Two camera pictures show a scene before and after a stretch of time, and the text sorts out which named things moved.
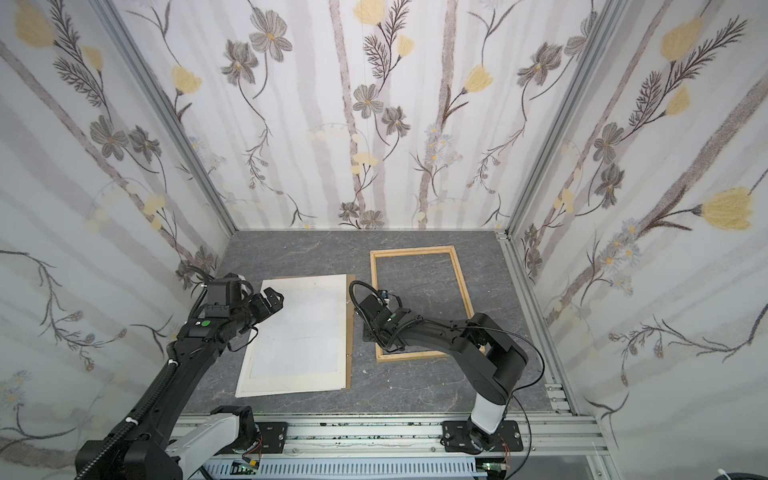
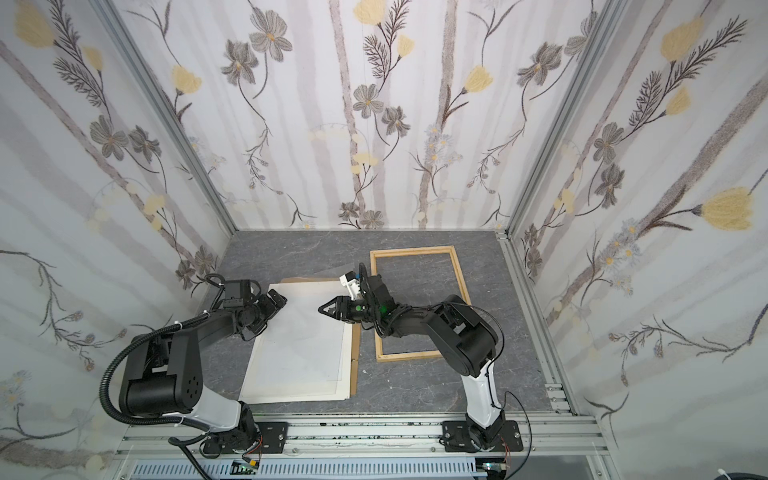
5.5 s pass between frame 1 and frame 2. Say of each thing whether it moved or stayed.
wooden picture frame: stayed
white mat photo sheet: stayed
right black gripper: moved
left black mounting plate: stayed
